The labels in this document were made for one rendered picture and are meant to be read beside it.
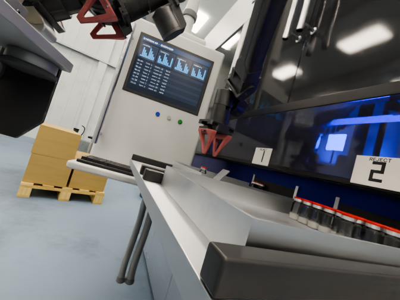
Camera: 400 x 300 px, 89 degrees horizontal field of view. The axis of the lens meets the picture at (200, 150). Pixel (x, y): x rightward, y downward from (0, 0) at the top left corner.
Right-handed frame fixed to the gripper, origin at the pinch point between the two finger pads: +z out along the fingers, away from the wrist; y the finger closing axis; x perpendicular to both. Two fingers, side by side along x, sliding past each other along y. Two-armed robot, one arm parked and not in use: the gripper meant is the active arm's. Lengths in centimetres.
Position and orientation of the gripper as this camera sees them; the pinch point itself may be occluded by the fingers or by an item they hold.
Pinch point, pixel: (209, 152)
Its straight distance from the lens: 62.7
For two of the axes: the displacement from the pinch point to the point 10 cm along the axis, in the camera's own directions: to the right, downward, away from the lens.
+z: -2.6, 9.7, -0.2
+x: -5.8, -1.4, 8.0
